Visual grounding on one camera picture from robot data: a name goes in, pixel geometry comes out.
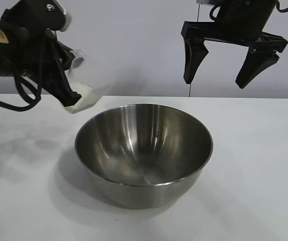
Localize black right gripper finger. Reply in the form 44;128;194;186
235;49;279;88
183;37;209;85

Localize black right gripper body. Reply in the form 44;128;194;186
181;0;288;53

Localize black right gripper cable loop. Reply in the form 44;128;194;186
209;3;223;21

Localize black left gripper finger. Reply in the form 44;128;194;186
56;42;76;69
42;32;82;108

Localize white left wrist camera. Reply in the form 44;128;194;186
46;0;73;32

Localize white rice grains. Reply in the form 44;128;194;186
68;82;101;114

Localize stainless steel mixing bowl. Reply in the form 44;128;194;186
74;103;214;209

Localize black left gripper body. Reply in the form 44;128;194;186
0;0;68;73

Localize clear plastic measuring cup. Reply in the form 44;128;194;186
63;50;115;115

